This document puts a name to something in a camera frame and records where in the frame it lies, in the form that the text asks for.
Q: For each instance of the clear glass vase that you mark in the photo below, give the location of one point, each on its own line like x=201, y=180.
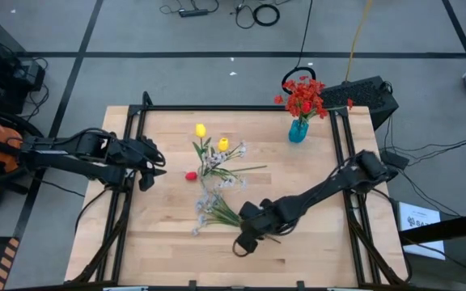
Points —
x=208, y=182

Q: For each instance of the black power strip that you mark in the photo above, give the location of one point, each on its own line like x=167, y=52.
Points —
x=192, y=13

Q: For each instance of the black perforated computer case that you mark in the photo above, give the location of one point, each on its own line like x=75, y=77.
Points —
x=358, y=97

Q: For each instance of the red artificial blossom bunch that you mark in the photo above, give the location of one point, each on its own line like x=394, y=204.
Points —
x=297, y=95

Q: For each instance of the white paper booklet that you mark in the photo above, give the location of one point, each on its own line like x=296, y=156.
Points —
x=419, y=218

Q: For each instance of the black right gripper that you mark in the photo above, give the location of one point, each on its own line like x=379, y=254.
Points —
x=269, y=218

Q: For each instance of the red artificial tulip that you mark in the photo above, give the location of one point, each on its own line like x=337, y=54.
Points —
x=191, y=175
x=306, y=107

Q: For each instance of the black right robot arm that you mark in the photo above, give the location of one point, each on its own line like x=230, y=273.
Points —
x=330, y=186

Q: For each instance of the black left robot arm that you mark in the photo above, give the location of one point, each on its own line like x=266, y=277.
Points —
x=63, y=161

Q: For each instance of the blue glass vase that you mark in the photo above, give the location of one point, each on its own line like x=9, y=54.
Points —
x=298, y=131

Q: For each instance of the yellow artificial tulip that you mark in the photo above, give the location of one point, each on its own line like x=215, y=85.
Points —
x=200, y=130
x=223, y=144

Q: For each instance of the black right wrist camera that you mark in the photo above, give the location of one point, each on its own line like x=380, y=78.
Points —
x=247, y=242

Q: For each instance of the black aluminium table frame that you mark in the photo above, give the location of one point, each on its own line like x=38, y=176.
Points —
x=217, y=108

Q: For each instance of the black power brick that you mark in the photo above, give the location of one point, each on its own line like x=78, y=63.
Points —
x=395, y=159

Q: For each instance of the black metal beam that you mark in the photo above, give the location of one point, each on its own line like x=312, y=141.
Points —
x=451, y=228

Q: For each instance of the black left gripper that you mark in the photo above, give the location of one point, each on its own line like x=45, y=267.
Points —
x=130, y=155

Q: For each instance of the white artificial flower bunch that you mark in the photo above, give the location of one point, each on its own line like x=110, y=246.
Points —
x=217, y=158
x=217, y=212

